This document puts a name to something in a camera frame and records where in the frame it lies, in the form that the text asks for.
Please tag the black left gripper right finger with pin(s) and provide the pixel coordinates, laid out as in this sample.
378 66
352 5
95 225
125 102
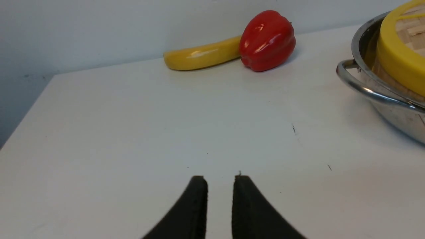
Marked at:
253 217

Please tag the woven bamboo lid yellow rim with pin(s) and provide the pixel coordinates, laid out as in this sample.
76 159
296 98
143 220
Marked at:
400 48

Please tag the red bell pepper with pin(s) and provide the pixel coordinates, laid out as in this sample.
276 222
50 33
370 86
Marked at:
267 41

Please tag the stainless steel two-handled pot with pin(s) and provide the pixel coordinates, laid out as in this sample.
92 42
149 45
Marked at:
401 112

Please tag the yellow banana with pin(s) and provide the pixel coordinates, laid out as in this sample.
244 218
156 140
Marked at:
204 56

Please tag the bamboo steamer basket yellow rim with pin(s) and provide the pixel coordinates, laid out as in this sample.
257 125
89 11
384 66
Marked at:
383 75

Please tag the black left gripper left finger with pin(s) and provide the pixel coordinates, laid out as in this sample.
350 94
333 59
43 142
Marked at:
187 219

